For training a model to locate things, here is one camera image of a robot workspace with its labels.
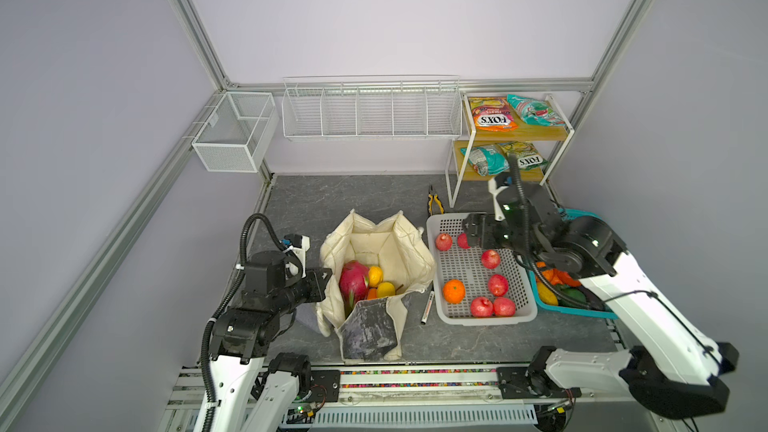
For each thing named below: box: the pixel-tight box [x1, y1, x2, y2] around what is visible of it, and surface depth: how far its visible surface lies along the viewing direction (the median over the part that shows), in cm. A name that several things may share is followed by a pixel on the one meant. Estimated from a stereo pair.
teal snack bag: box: [460, 144, 510, 176], surface depth 101 cm
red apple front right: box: [493, 297, 517, 317], surface depth 82 cm
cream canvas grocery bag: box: [317, 210, 435, 363], surface depth 76 cm
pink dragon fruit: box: [339, 260, 370, 319], surface depth 81 cm
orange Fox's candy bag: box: [469, 97, 518, 132], surface depth 88 cm
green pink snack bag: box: [507, 94, 566, 127], surface depth 88 cm
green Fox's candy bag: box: [497, 141, 549, 170], surface depth 104 cm
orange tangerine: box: [443, 279, 466, 305], surface depth 86 cm
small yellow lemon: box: [377, 282, 395, 298], surface depth 82 cm
